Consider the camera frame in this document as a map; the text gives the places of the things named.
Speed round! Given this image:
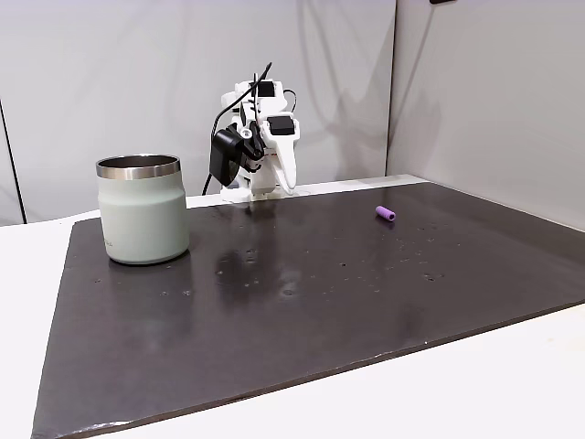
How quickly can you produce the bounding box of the pale green steel-rimmed cup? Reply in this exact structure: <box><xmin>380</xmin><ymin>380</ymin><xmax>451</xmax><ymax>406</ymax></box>
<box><xmin>95</xmin><ymin>154</ymin><xmax>191</xmax><ymax>266</ymax></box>

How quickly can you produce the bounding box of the dark grey table mat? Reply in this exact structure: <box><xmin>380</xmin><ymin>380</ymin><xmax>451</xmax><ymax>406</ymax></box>
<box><xmin>30</xmin><ymin>180</ymin><xmax>585</xmax><ymax>439</ymax></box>

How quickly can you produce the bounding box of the black oval camera box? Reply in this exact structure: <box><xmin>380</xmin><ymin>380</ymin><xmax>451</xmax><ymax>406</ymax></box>
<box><xmin>208</xmin><ymin>126</ymin><xmax>244</xmax><ymax>187</ymax></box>

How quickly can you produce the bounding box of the black camera cable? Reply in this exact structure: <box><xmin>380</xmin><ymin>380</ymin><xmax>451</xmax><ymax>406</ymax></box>
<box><xmin>210</xmin><ymin>62</ymin><xmax>273</xmax><ymax>138</ymax></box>

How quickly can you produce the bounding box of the black vertical wall strip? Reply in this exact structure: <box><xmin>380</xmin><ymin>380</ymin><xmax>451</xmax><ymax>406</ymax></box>
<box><xmin>0</xmin><ymin>98</ymin><xmax>27</xmax><ymax>225</ymax></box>

